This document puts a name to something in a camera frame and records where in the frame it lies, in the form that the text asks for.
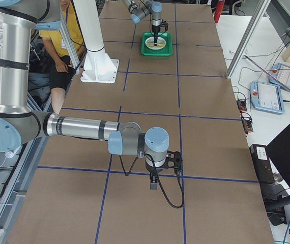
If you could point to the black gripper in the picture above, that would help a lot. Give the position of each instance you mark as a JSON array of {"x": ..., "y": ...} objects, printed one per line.
[
  {"x": 155, "y": 29},
  {"x": 152, "y": 171}
]

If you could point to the yellow plastic spoon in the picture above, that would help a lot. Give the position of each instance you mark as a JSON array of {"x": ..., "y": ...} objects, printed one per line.
[{"x": 160, "y": 45}]

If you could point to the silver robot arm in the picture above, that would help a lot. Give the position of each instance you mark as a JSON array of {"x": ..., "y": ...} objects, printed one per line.
[
  {"x": 152, "y": 8},
  {"x": 19, "y": 124}
]

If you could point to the white round plate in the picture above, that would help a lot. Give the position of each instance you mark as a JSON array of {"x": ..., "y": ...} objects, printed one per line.
[{"x": 150, "y": 40}]

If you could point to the blue tape strip near crosswise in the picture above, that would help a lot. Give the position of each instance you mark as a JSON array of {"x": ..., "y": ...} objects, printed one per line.
[{"x": 146, "y": 174}]

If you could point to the blue tape strip crosswise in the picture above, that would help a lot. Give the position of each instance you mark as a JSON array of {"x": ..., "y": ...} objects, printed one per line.
[
  {"x": 146, "y": 174},
  {"x": 152, "y": 114}
]

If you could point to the green plastic tray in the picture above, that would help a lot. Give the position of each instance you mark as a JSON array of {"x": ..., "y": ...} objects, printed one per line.
[{"x": 166, "y": 51}]

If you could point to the blue tape strip lengthwise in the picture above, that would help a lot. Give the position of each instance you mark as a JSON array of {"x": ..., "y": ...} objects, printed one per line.
[{"x": 179, "y": 117}]

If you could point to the red fire extinguisher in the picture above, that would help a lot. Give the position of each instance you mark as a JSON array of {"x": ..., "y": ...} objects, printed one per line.
[{"x": 218, "y": 11}]

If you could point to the person in yellow shirt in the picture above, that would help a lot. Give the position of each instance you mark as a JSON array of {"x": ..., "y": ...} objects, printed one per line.
[{"x": 61, "y": 68}]

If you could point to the black small computer box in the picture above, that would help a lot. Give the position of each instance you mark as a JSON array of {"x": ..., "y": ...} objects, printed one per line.
[{"x": 261, "y": 163}]

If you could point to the orange black adapter board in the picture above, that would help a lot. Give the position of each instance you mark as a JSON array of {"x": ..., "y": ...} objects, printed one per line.
[{"x": 241, "y": 104}]

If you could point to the near blue teach pendant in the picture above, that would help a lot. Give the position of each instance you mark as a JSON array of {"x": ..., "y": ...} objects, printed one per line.
[{"x": 266, "y": 97}]

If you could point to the blue teach pendant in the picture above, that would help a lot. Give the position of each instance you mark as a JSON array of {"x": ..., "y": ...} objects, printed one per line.
[
  {"x": 266, "y": 97},
  {"x": 282, "y": 73}
]

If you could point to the far blue teach pendant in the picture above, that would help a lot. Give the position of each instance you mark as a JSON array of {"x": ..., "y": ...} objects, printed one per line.
[{"x": 282, "y": 73}]

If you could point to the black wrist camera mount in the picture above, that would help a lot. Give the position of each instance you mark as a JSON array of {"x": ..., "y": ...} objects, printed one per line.
[{"x": 174, "y": 161}]

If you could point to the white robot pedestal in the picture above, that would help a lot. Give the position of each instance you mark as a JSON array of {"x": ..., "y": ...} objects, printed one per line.
[{"x": 98, "y": 67}]

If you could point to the aluminium frame post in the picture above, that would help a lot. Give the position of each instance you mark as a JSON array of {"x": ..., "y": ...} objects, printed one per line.
[{"x": 252, "y": 25}]

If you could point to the aluminium side rail frame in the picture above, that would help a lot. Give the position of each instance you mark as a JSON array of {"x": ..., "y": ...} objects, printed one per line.
[{"x": 16, "y": 174}]

